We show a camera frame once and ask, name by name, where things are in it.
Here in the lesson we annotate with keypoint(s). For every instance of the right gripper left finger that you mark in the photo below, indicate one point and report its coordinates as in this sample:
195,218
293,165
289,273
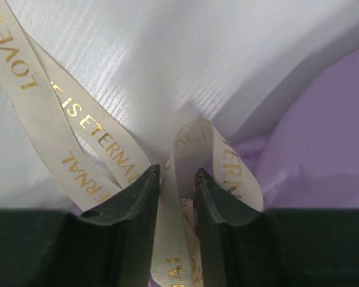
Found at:
111,244

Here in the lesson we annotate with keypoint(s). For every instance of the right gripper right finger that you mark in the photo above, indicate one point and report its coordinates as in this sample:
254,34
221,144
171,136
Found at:
236,245

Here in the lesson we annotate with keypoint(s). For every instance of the cream gold-lettered ribbon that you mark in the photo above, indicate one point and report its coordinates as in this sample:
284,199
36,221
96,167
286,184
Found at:
94,159

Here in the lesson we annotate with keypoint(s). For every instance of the purple wrapping paper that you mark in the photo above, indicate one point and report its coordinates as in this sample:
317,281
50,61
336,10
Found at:
308,170

